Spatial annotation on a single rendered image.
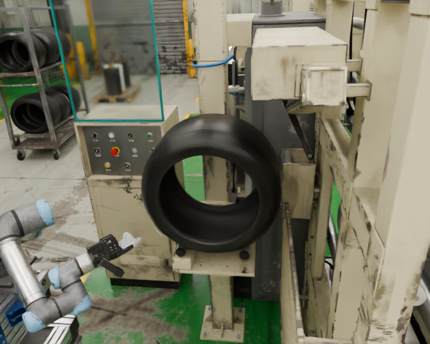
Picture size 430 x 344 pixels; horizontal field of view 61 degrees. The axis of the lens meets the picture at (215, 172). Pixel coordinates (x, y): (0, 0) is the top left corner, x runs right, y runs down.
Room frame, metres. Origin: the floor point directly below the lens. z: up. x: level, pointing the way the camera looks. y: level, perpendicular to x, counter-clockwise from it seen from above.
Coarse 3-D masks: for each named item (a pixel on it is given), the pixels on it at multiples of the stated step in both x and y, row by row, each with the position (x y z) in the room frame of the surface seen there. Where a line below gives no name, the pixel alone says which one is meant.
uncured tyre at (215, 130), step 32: (192, 128) 1.31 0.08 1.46; (224, 128) 1.30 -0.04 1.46; (256, 128) 1.44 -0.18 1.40; (160, 160) 1.27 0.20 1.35; (256, 160) 1.23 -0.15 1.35; (160, 192) 1.49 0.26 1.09; (256, 192) 1.49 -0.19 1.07; (160, 224) 1.27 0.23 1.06; (192, 224) 1.46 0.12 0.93; (224, 224) 1.47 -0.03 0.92; (256, 224) 1.21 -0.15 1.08
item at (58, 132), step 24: (24, 24) 4.56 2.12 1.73; (0, 48) 4.87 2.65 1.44; (24, 48) 5.38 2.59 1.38; (48, 48) 5.08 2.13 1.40; (24, 72) 4.61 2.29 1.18; (0, 96) 4.61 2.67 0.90; (24, 96) 4.72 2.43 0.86; (48, 96) 4.89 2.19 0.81; (24, 120) 4.94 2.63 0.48; (48, 120) 4.56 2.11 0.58; (72, 120) 5.77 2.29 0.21; (24, 144) 4.72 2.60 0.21; (48, 144) 4.67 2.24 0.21
